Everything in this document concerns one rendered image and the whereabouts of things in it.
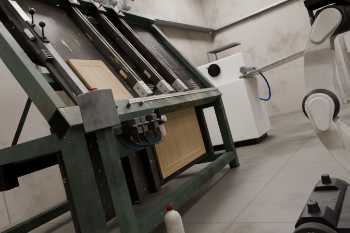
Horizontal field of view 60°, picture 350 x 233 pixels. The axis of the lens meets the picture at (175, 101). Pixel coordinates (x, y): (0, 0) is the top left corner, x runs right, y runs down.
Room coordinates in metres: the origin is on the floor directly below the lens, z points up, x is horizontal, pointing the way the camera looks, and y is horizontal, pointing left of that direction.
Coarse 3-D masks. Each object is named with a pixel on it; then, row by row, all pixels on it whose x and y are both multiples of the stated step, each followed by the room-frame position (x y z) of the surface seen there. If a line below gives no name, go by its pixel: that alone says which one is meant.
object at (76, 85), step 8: (8, 0) 1.93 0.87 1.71; (16, 16) 1.91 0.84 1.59; (24, 16) 1.91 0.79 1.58; (24, 24) 1.88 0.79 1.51; (32, 32) 1.86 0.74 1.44; (40, 40) 1.83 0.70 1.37; (48, 48) 1.82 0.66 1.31; (56, 56) 1.81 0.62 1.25; (56, 64) 1.79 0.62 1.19; (64, 64) 1.80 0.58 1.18; (64, 72) 1.77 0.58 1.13; (72, 72) 1.80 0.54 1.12; (72, 80) 1.75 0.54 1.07; (80, 88) 1.73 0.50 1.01
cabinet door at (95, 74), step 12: (72, 60) 1.94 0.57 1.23; (84, 60) 2.03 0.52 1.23; (96, 60) 2.14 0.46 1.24; (84, 72) 1.93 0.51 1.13; (96, 72) 2.03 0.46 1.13; (108, 72) 2.13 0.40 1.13; (96, 84) 1.92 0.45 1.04; (108, 84) 2.02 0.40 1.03; (120, 84) 2.11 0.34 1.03; (120, 96) 2.00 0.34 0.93; (132, 96) 2.10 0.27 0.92
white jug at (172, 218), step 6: (168, 210) 1.83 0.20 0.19; (168, 216) 1.81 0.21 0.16; (174, 216) 1.81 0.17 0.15; (180, 216) 1.84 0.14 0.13; (168, 222) 1.80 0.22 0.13; (174, 222) 1.80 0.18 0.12; (180, 222) 1.82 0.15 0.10; (168, 228) 1.81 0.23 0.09; (174, 228) 1.80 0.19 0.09; (180, 228) 1.81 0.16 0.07
